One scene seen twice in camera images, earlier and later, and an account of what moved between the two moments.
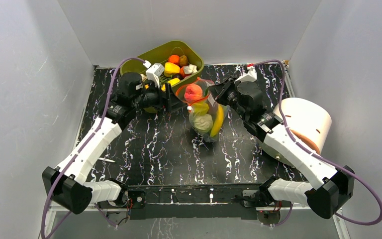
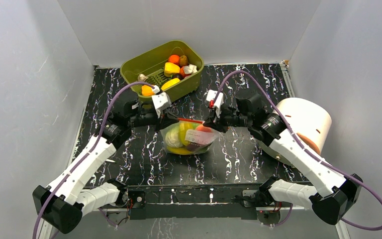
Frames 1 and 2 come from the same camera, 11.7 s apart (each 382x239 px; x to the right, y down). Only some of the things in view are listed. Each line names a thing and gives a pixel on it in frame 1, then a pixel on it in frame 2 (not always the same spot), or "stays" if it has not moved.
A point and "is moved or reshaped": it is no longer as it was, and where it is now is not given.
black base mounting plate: (200, 201) stays
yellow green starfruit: (200, 109) to (183, 127)
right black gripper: (223, 92) to (218, 119)
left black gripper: (173, 103) to (164, 120)
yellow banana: (220, 120) is moved or reshaped
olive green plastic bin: (191, 52) stays
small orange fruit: (192, 92) to (201, 128)
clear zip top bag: (205, 116) to (188, 136)
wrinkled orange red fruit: (182, 73) stays
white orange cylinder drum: (308, 122) stays
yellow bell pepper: (170, 69) stays
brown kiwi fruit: (183, 60) stays
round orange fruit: (174, 59) stays
